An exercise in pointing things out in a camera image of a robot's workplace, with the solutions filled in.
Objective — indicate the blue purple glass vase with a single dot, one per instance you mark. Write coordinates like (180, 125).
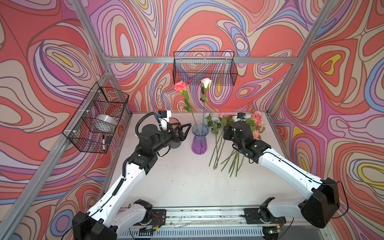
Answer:
(199, 144)

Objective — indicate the silver tape roll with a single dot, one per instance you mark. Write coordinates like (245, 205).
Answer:
(107, 119)

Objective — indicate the left wire basket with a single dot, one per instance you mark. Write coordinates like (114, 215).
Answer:
(85, 133)

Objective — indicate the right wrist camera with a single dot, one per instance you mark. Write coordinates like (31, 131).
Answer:
(241, 116)

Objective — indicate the wire basket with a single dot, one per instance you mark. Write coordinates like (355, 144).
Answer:
(85, 133)
(193, 66)

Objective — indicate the white rose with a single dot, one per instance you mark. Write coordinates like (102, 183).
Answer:
(206, 85)

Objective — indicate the red grey glass vase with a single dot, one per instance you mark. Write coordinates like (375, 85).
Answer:
(174, 145)

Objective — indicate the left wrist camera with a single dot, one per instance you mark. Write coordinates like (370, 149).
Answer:
(164, 116)

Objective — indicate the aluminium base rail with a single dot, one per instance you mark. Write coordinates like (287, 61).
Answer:
(225, 223)

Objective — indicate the bunch of artificial flowers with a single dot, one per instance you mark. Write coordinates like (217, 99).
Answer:
(232, 154)

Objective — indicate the back wire basket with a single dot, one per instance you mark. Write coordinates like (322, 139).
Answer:
(193, 66)

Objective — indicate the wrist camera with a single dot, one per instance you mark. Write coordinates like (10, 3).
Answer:
(164, 116)
(241, 116)

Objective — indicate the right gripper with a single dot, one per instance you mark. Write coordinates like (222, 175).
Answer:
(226, 133)

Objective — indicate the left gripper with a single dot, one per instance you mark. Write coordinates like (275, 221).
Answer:
(179, 137)

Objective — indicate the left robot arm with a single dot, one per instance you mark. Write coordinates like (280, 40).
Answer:
(104, 221)

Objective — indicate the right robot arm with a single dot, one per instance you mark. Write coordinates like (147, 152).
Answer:
(319, 199)

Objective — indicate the pink rose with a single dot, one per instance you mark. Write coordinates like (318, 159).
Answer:
(181, 88)

